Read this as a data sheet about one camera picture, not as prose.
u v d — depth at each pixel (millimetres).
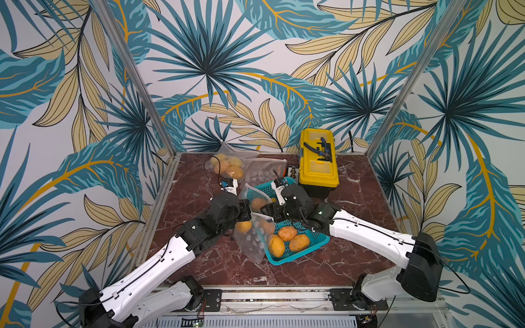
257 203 919
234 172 1044
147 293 424
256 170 1076
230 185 628
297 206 571
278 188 685
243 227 799
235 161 1107
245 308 727
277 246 800
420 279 403
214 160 1082
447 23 716
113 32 719
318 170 916
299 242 820
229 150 1187
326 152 950
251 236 818
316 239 856
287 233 840
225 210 518
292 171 1099
